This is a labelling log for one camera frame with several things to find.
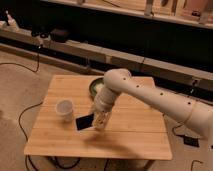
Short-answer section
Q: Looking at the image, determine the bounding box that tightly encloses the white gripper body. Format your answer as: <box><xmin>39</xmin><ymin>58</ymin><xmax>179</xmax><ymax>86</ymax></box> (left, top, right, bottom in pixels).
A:
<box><xmin>92</xmin><ymin>111</ymin><xmax>111</xmax><ymax>131</ymax></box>

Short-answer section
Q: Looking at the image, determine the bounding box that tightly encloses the black eraser block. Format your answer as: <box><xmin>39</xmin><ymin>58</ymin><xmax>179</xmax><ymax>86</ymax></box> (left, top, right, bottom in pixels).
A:
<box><xmin>76</xmin><ymin>114</ymin><xmax>94</xmax><ymax>131</ymax></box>

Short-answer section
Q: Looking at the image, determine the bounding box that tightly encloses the black box on ledge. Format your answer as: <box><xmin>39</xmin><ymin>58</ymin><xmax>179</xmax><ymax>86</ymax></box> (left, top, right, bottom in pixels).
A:
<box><xmin>50</xmin><ymin>29</ymin><xmax>69</xmax><ymax>43</ymax></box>

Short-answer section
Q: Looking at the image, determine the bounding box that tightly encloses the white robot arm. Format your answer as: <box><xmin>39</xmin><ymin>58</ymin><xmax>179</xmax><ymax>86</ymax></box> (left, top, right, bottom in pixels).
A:
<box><xmin>93</xmin><ymin>69</ymin><xmax>213</xmax><ymax>139</ymax></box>

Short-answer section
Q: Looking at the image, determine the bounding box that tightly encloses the white food piece on plate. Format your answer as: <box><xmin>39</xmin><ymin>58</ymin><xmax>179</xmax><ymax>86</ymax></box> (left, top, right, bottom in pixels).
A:
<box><xmin>96</xmin><ymin>84</ymin><xmax>103</xmax><ymax>93</ymax></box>

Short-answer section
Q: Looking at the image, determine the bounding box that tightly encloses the black floor cable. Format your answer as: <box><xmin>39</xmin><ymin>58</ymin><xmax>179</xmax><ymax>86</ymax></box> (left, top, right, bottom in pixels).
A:
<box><xmin>17</xmin><ymin>101</ymin><xmax>44</xmax><ymax>171</ymax></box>

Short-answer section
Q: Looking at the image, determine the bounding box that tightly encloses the wooden table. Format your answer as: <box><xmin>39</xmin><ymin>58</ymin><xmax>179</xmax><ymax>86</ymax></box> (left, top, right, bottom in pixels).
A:
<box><xmin>24</xmin><ymin>75</ymin><xmax>172</xmax><ymax>160</ymax></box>

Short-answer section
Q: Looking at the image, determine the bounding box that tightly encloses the small white bottle on ledge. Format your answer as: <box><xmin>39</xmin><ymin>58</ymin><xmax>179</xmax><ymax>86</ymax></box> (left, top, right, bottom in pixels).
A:
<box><xmin>5</xmin><ymin>11</ymin><xmax>19</xmax><ymax>31</ymax></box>

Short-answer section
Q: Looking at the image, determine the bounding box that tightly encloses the green plate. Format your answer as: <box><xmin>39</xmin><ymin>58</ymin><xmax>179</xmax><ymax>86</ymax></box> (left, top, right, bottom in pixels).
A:
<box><xmin>89</xmin><ymin>77</ymin><xmax>104</xmax><ymax>99</ymax></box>

